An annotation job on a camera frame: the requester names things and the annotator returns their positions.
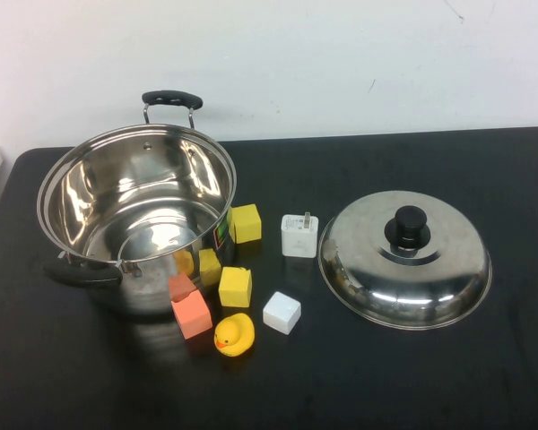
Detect steel lid with black knob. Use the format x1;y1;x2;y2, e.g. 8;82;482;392
317;190;493;331

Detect yellow foam cube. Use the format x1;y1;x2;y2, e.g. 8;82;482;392
217;265;254;309
230;203;264;245

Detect white plug charger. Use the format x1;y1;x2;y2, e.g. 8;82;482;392
280;211;320;260

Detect white foam cube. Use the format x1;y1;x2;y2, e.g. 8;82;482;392
262;290;302;335

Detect yellow rubber duck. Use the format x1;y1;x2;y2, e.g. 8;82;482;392
213;312;256;358

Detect orange foam cube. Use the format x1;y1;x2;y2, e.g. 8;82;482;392
170;289;213;340

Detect stainless steel pot black handles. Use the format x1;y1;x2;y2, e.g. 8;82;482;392
36;90;238;317

